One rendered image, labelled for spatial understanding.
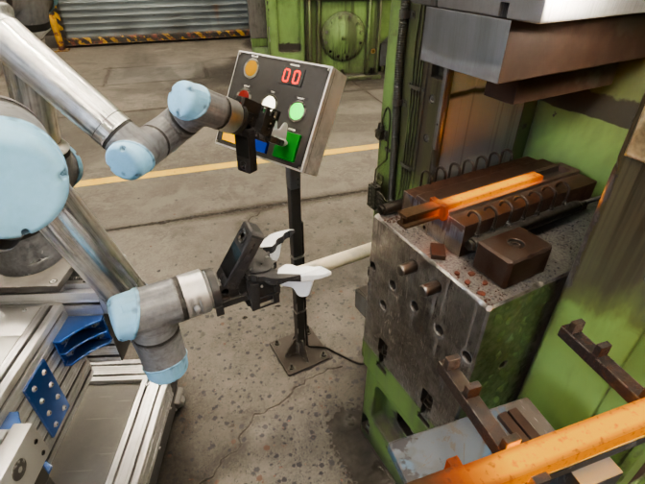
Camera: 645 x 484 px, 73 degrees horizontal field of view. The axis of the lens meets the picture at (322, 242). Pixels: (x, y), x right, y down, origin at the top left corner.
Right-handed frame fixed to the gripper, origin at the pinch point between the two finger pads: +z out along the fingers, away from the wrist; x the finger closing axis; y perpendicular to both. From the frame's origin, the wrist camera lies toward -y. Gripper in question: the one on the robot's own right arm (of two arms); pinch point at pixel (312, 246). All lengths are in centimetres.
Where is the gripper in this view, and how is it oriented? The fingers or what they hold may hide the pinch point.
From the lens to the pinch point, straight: 80.3
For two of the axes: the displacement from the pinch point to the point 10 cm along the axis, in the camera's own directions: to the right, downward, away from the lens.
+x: 4.8, 5.0, -7.2
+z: 8.8, -2.7, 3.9
